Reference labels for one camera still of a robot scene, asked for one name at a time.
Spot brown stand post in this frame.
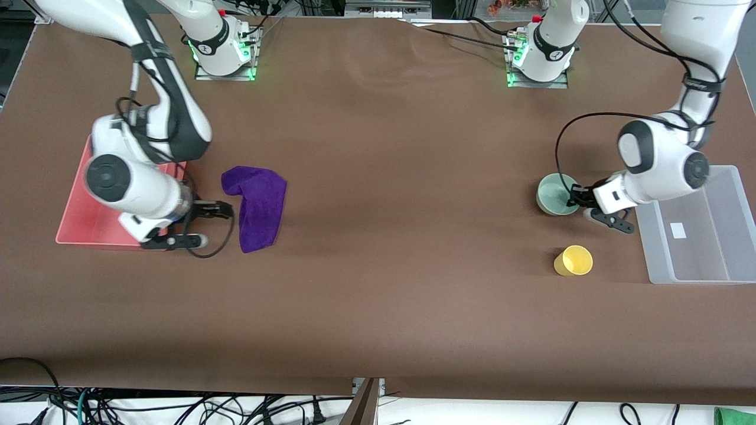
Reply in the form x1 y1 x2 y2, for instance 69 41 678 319
339 378 386 425

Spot yellow plastic cup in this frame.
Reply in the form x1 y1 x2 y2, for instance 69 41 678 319
553 245 594 277

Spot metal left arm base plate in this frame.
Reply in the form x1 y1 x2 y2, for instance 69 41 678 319
506 35 569 90

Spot orange objects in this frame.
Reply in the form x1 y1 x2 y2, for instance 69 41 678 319
487 0 533 17

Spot black tangled cable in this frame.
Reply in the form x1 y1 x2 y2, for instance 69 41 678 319
89 392 333 425

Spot green cloth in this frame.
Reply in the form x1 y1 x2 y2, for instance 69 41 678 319
713 406 756 425

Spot pink plastic bin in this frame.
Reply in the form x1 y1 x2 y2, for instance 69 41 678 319
56 135 188 250

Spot black looped cable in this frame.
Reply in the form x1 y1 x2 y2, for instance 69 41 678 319
0 357 64 425

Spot white power strip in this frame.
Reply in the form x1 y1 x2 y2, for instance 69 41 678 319
345 0 432 19

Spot table cover sheet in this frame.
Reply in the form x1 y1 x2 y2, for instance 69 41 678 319
0 11 756 407

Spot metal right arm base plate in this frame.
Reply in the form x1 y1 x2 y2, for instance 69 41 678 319
194 27 259 82

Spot clear plastic bin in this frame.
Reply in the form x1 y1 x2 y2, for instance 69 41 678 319
634 165 756 286

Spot pale green bowl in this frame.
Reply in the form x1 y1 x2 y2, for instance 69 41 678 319
536 172 581 217

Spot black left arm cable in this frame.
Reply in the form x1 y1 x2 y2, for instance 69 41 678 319
555 0 725 205

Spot purple cloth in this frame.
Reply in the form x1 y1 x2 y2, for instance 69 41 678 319
221 166 288 254

